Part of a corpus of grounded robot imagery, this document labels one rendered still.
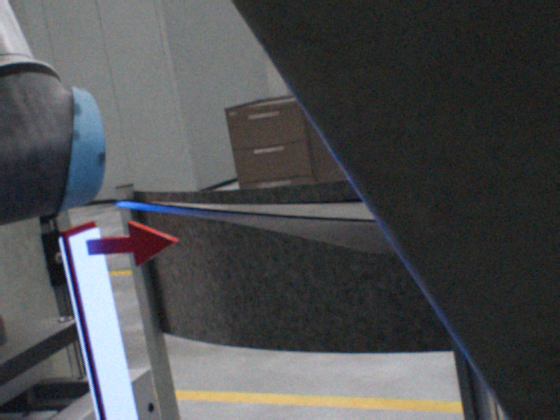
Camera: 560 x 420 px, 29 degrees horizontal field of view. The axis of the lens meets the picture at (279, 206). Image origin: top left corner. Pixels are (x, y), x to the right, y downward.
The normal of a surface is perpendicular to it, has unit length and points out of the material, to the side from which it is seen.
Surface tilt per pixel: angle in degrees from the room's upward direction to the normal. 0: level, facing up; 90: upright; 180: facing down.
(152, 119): 90
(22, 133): 62
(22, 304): 90
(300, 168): 90
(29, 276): 90
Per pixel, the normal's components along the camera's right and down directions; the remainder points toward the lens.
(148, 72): -0.54, 0.22
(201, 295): -0.73, 0.23
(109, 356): 0.85, -0.07
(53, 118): 0.32, -0.57
